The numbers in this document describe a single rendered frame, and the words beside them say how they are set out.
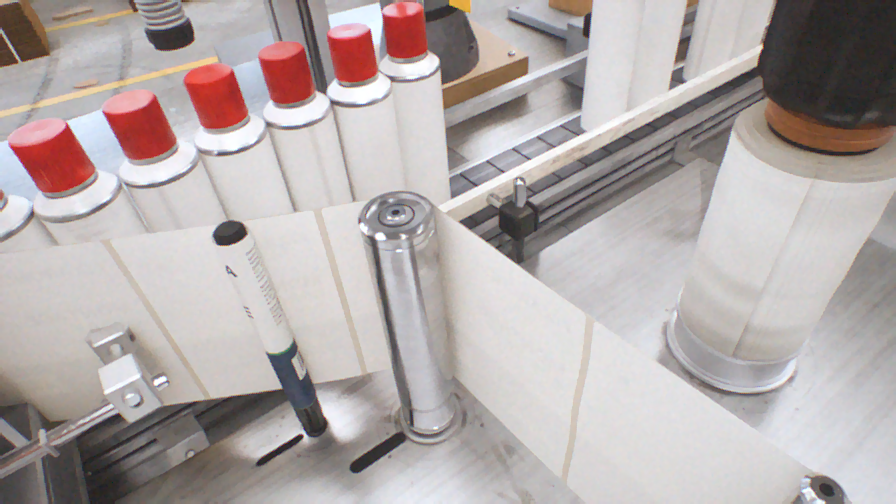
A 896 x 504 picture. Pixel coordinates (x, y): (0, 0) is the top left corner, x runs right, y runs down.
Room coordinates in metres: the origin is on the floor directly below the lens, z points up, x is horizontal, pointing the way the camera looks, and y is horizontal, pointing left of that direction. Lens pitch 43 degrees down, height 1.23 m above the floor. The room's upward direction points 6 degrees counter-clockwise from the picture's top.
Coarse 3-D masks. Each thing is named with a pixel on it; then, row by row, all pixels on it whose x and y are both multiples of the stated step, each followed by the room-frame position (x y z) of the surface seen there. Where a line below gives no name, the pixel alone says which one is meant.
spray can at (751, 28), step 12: (756, 0) 0.67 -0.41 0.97; (768, 0) 0.67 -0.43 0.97; (744, 12) 0.68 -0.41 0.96; (756, 12) 0.67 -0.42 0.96; (768, 12) 0.68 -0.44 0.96; (744, 24) 0.68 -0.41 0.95; (756, 24) 0.67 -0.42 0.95; (744, 36) 0.67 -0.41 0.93; (756, 36) 0.67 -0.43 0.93; (744, 48) 0.67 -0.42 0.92; (744, 72) 0.67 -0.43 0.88
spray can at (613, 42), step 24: (600, 0) 0.56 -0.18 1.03; (624, 0) 0.55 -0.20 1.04; (600, 24) 0.56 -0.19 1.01; (624, 24) 0.55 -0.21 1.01; (600, 48) 0.56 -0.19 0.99; (624, 48) 0.55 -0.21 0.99; (600, 72) 0.56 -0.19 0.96; (624, 72) 0.55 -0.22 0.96; (600, 96) 0.55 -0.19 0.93; (624, 96) 0.55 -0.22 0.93; (600, 120) 0.55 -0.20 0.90
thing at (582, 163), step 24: (672, 72) 0.70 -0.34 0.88; (576, 120) 0.60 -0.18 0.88; (672, 120) 0.58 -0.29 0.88; (528, 144) 0.56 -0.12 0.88; (552, 144) 0.55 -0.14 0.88; (624, 144) 0.53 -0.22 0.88; (480, 168) 0.52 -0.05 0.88; (504, 168) 0.51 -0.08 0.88; (576, 168) 0.50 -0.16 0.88; (456, 192) 0.48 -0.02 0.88; (528, 192) 0.46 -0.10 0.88; (480, 216) 0.43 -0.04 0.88
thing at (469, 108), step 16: (688, 16) 0.69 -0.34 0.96; (560, 64) 0.58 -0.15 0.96; (576, 64) 0.59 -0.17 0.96; (528, 80) 0.55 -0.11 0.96; (544, 80) 0.56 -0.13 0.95; (480, 96) 0.53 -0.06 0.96; (496, 96) 0.53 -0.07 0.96; (512, 96) 0.54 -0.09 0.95; (448, 112) 0.50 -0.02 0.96; (464, 112) 0.51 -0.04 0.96; (480, 112) 0.52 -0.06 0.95
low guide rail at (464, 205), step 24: (720, 72) 0.62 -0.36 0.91; (672, 96) 0.57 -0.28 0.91; (696, 96) 0.60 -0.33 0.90; (624, 120) 0.53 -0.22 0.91; (648, 120) 0.55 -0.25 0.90; (576, 144) 0.49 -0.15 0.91; (600, 144) 0.51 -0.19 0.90; (528, 168) 0.46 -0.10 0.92; (552, 168) 0.47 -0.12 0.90; (480, 192) 0.43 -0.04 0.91; (504, 192) 0.44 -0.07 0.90; (456, 216) 0.41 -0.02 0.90
